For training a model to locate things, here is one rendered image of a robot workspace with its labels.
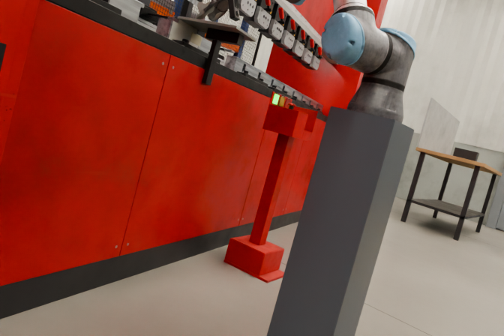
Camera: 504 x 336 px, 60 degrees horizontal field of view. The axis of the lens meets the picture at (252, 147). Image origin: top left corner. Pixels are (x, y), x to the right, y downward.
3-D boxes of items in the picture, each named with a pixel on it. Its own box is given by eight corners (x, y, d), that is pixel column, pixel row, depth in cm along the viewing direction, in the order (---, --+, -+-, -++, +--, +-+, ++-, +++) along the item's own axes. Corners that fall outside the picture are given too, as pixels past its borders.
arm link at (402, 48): (415, 90, 116) (429, 40, 115) (381, 76, 109) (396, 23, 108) (381, 87, 126) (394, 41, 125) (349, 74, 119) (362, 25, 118)
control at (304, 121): (292, 136, 194) (302, 97, 193) (262, 128, 202) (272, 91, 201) (310, 141, 211) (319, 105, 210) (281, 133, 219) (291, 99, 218)
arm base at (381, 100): (408, 127, 120) (418, 93, 120) (391, 119, 108) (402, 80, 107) (358, 116, 129) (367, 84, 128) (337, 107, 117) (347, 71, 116)
